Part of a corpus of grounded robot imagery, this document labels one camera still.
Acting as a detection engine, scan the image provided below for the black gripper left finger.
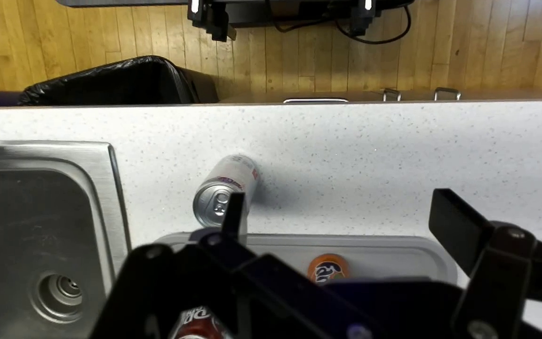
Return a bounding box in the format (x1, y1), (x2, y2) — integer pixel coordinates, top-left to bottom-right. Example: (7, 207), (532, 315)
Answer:
(88, 190), (323, 339)

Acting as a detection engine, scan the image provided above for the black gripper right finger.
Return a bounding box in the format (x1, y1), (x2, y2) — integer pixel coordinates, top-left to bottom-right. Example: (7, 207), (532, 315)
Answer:
(429, 187), (542, 339)

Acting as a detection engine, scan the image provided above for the grey soda can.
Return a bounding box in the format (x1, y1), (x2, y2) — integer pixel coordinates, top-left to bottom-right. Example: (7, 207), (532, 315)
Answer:
(192, 153), (263, 230)

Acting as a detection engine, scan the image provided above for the orange soda can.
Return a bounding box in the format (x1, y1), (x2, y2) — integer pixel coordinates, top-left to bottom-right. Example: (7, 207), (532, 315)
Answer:
(306, 252), (350, 286)

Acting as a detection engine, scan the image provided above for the red soda can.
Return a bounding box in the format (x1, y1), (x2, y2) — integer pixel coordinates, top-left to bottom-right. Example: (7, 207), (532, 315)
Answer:
(167, 305), (233, 339)

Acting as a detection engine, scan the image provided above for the stainless steel sink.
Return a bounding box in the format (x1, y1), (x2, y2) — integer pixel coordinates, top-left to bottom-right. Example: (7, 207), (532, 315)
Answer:
(0, 139), (131, 339)

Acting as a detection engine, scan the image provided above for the black robot stand base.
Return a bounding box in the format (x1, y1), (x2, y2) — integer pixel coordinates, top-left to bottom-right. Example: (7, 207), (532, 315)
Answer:
(56, 0), (417, 43)

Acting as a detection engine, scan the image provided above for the small metal cabinet handle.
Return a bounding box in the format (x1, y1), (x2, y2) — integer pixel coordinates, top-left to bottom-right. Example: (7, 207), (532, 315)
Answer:
(380, 89), (404, 104)
(431, 87), (464, 104)

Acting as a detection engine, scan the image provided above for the long metal drawer handle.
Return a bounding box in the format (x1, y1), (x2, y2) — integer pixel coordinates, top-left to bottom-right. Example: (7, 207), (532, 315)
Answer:
(280, 94), (352, 107)

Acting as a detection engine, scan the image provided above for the black floor cable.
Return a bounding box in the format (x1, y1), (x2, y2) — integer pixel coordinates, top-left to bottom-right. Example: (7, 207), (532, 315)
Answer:
(335, 4), (414, 47)

